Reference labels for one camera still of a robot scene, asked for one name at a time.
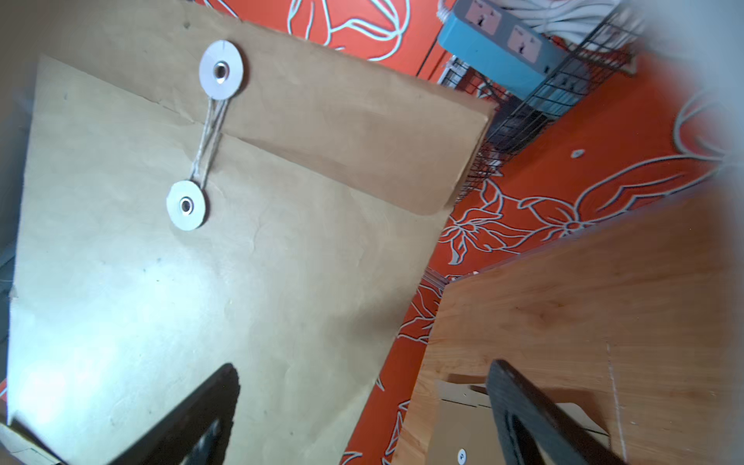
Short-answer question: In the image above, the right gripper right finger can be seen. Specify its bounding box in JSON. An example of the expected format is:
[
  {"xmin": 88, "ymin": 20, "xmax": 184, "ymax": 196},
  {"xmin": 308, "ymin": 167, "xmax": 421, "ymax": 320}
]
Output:
[{"xmin": 486, "ymin": 360, "xmax": 623, "ymax": 464}]

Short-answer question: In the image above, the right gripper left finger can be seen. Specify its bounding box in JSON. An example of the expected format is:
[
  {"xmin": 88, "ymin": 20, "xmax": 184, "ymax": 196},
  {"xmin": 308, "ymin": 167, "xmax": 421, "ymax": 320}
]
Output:
[{"xmin": 112, "ymin": 363, "xmax": 240, "ymax": 464}]

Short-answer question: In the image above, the kraft file bag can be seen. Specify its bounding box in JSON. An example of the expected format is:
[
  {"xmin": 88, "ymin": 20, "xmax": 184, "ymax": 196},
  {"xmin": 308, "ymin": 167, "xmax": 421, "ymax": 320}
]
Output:
[
  {"xmin": 426, "ymin": 378, "xmax": 611, "ymax": 464},
  {"xmin": 1, "ymin": 1, "xmax": 493, "ymax": 464}
]

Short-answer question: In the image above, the black wire basket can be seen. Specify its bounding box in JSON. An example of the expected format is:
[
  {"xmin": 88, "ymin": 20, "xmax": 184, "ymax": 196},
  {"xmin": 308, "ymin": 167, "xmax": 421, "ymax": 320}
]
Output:
[{"xmin": 437, "ymin": 1, "xmax": 645, "ymax": 195}]

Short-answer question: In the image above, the white cable bundle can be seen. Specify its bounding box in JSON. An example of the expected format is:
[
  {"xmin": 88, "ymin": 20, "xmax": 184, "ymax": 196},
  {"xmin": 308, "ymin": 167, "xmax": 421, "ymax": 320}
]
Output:
[{"xmin": 493, "ymin": 0, "xmax": 629, "ymax": 48}]

